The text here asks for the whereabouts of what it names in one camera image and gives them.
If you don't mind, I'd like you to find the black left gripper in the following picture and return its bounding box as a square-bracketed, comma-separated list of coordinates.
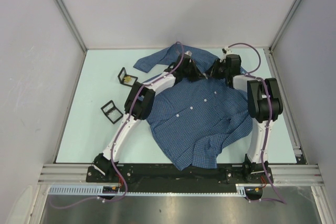
[182, 60, 205, 83]

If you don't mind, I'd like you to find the blue checked shirt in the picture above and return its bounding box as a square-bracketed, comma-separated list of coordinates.
[133, 43, 254, 172]

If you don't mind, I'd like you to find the gold leaf brooch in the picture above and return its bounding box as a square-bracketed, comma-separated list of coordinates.
[124, 76, 132, 82]

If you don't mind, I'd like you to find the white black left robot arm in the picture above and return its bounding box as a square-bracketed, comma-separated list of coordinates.
[93, 51, 205, 182]

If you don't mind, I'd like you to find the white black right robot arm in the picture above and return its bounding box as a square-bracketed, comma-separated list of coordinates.
[206, 49, 284, 184]

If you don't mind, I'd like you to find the black open box upper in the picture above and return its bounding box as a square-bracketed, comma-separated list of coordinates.
[118, 67, 138, 87]

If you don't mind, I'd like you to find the black open box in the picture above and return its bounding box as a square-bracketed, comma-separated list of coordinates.
[118, 67, 138, 87]
[100, 100, 123, 124]

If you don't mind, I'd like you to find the black open box lower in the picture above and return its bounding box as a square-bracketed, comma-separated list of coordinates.
[100, 100, 123, 124]

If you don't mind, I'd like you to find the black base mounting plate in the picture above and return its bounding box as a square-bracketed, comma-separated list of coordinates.
[86, 163, 274, 194]

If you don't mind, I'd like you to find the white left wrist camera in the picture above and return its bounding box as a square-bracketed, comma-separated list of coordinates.
[184, 51, 192, 58]

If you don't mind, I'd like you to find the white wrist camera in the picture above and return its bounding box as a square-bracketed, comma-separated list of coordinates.
[184, 51, 192, 58]
[220, 47, 233, 61]

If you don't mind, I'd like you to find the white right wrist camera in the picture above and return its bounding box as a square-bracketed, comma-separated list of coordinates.
[220, 47, 233, 61]

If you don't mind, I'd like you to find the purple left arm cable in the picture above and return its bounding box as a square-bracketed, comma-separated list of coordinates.
[49, 41, 184, 209]

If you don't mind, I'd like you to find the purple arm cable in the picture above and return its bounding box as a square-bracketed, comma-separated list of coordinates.
[223, 42, 287, 205]
[49, 41, 184, 209]

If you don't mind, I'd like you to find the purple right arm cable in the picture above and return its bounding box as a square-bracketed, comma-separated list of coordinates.
[223, 42, 287, 205]

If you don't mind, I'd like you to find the right aluminium frame post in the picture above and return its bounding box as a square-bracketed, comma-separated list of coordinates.
[269, 0, 320, 51]

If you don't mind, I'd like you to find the aluminium frame post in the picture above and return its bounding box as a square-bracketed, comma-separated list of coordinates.
[269, 0, 320, 51]
[53, 0, 88, 53]

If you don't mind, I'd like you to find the aluminium front rail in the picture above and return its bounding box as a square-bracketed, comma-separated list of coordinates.
[38, 164, 324, 186]

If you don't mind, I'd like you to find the left aluminium frame post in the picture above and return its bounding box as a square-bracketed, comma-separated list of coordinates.
[53, 0, 88, 53]

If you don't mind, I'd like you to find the white slotted cable duct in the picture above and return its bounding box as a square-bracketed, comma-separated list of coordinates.
[48, 183, 264, 197]

